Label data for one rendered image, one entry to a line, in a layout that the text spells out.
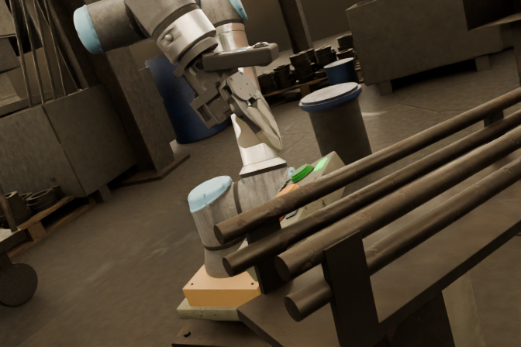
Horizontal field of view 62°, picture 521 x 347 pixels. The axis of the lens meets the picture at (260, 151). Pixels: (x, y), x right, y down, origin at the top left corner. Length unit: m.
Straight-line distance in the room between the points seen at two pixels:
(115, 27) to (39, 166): 2.77
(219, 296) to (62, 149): 2.18
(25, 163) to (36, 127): 0.37
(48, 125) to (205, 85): 2.65
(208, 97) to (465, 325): 0.51
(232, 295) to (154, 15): 0.87
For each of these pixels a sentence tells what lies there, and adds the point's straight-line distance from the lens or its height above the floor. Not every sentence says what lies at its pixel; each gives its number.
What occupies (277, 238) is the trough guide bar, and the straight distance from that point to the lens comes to 0.26.
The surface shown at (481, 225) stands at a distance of 0.32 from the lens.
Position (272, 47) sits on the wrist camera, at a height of 0.81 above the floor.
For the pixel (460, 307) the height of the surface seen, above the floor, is 0.39.
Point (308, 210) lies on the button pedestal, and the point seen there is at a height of 0.61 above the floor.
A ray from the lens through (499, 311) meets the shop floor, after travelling 1.31.
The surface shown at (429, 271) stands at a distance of 0.27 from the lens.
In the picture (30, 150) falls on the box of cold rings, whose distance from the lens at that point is 3.56.
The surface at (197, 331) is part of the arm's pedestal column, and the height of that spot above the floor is 0.02.
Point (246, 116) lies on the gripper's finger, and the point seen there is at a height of 0.73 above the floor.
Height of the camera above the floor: 0.85
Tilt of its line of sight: 16 degrees down
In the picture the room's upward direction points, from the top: 19 degrees counter-clockwise
